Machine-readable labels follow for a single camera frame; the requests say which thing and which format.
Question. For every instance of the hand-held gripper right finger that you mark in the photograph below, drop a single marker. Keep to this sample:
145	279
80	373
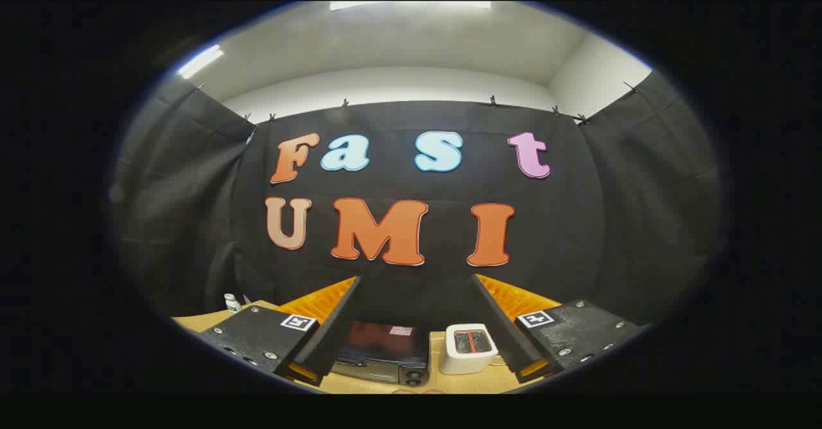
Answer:
504	329

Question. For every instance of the black toaster oven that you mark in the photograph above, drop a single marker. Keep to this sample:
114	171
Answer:
379	345

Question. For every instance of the white pop-up toaster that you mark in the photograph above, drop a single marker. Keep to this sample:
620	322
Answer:
469	359

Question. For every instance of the small white green-label bottle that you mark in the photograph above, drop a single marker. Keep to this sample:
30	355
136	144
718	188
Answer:
232	304

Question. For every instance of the black backdrop cloth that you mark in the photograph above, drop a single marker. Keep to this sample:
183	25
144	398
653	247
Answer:
578	223

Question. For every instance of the ceiling light panel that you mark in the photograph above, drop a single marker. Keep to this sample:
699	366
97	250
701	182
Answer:
200	61

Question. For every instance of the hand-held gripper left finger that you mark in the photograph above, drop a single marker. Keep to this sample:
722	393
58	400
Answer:
334	326

